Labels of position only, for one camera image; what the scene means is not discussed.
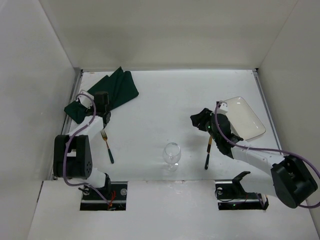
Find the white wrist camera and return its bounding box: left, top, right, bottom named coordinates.
left=216, top=101, right=228, bottom=115
left=75, top=90, right=94, bottom=109

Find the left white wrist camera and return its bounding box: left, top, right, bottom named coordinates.
left=75, top=90, right=94, bottom=109

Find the left aluminium table rail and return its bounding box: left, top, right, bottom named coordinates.
left=51, top=68, right=84, bottom=181

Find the gold knife black handle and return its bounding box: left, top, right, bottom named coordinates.
left=204, top=136, right=213, bottom=170

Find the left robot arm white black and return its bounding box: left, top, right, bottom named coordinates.
left=53, top=91, right=111, bottom=190

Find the right aluminium table rail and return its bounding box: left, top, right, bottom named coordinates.
left=252, top=68, right=282, bottom=150

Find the clear wine glass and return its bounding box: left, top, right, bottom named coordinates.
left=162, top=142, right=182, bottom=172

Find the white rectangular plate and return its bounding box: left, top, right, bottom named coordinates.
left=225, top=96, right=266, bottom=141

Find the aluminium table rail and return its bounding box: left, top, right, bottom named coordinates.
left=51, top=68, right=84, bottom=181
left=252, top=68, right=282, bottom=150

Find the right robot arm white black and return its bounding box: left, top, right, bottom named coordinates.
left=190, top=102, right=319, bottom=209

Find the dark green cloth napkin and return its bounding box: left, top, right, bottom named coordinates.
left=64, top=67, right=139, bottom=124

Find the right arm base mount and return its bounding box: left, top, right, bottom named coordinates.
left=214, top=171, right=269, bottom=211

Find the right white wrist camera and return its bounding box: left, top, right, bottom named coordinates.
left=216, top=101, right=228, bottom=115

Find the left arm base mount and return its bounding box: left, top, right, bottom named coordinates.
left=78, top=181, right=128, bottom=212

